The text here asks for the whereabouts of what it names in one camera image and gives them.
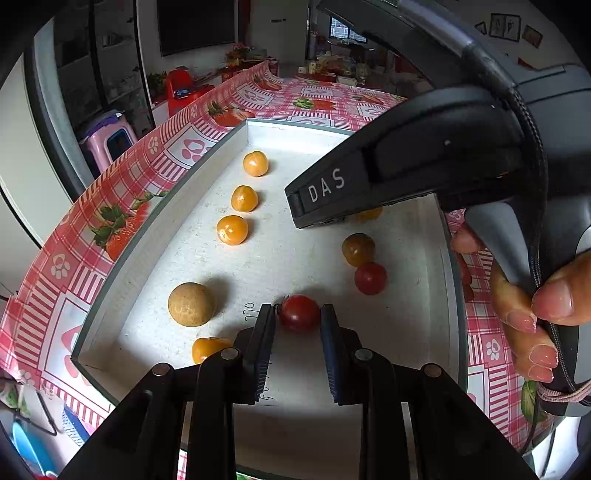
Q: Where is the black television screen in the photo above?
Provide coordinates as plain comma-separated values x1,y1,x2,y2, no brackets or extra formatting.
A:
156,0,235,56

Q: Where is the pink strawberry tablecloth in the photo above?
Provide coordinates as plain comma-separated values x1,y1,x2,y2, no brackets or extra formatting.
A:
1,64,552,448

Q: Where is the red plastic chair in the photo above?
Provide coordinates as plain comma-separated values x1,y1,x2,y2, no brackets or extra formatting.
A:
165,69,214,117

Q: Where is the white shallow box tray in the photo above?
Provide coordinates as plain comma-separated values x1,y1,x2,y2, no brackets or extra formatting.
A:
73,120,468,403

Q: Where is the right human hand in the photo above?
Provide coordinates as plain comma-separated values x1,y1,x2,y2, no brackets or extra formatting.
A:
450,221,591,384

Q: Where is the pink plastic stool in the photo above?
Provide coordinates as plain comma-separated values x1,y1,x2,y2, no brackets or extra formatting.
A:
79,110,137,178

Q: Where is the brown-orange cherry tomato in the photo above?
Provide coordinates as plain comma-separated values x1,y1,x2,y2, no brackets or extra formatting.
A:
342,233,376,268

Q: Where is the dark yellow cherry tomato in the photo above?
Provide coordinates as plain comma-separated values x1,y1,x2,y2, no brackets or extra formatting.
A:
356,207,383,223

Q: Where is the red cherry tomato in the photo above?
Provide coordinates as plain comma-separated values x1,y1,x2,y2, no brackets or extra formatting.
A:
355,262,388,296
280,295,321,333

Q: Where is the tan longan fruit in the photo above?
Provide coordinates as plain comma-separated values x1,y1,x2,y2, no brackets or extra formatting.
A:
167,282,216,327

